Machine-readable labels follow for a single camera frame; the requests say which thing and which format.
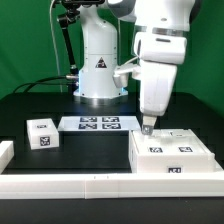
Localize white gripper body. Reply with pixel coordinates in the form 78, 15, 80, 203
134, 33, 187, 116

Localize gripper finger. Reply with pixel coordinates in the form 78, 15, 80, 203
142, 115, 157, 135

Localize white small door part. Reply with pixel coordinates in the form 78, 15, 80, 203
133, 130, 166, 155

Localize white cabinet body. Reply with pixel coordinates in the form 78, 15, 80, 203
128, 130, 216, 173

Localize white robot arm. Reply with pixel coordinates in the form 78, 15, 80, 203
76, 0, 202, 135

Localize white flat panel with tags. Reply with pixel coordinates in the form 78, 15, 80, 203
58, 116, 140, 132

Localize white small box part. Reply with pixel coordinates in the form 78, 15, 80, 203
26, 118, 59, 150

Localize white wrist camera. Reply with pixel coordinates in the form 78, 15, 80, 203
113, 57, 141, 88

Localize white U-shaped fence frame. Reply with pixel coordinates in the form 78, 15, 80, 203
0, 141, 224, 199

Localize white hanging cable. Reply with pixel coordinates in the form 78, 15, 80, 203
49, 0, 64, 94

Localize black cables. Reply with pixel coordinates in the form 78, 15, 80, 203
12, 74, 80, 94

